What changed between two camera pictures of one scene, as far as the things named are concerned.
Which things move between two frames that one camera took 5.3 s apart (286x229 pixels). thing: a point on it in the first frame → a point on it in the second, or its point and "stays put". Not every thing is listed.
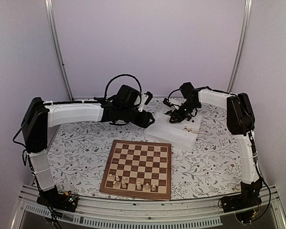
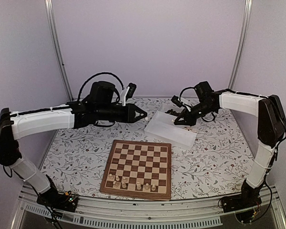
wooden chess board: x=138 y=169 stays put
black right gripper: x=179 y=119 → x=190 y=121
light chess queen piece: x=138 y=186 stays put
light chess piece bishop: x=147 y=187 stays put
